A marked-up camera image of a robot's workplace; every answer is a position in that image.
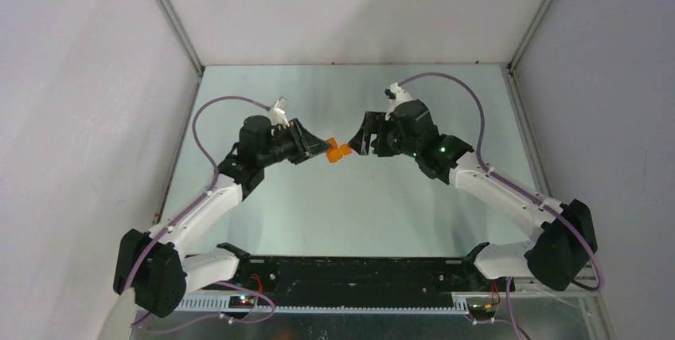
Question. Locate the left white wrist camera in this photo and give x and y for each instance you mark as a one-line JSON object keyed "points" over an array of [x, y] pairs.
{"points": [[277, 113]]}

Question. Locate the orange pill organizer box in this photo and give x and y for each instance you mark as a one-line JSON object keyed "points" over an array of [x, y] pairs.
{"points": [[337, 151]]}

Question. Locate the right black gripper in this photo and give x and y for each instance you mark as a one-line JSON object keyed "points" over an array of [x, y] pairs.
{"points": [[360, 142]]}

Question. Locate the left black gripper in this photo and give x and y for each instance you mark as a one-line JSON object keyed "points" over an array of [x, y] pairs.
{"points": [[313, 146]]}

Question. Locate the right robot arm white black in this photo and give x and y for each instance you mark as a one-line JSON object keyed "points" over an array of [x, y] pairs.
{"points": [[560, 236]]}

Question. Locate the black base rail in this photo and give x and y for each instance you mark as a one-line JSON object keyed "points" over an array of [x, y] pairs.
{"points": [[325, 282]]}

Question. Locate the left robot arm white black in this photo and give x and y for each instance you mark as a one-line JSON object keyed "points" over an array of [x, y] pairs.
{"points": [[156, 265]]}

